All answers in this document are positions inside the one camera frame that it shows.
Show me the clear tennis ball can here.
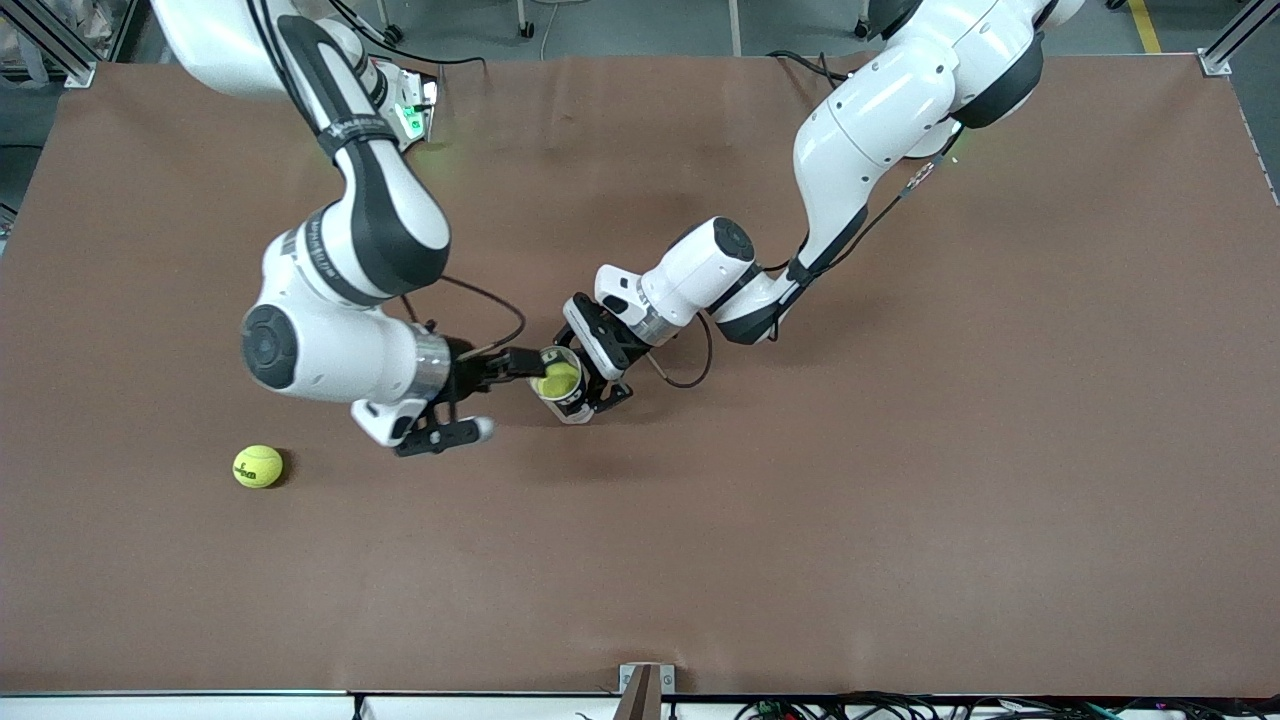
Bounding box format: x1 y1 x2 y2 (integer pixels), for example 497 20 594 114
528 345 599 426

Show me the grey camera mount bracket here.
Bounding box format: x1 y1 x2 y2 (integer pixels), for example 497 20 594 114
618 662 677 720

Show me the black right arm base cable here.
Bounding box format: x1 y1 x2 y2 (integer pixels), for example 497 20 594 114
330 0 489 71

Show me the black arm base cable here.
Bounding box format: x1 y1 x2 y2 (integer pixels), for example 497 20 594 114
767 48 851 91
330 0 489 71

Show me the black left arm base cable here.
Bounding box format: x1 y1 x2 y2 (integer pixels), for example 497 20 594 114
767 48 851 91

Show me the black cable bundle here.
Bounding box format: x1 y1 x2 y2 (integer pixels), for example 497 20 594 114
735 690 1280 720

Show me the aluminium frame post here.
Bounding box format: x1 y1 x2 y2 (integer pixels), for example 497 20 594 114
1197 0 1280 79
0 0 98 89

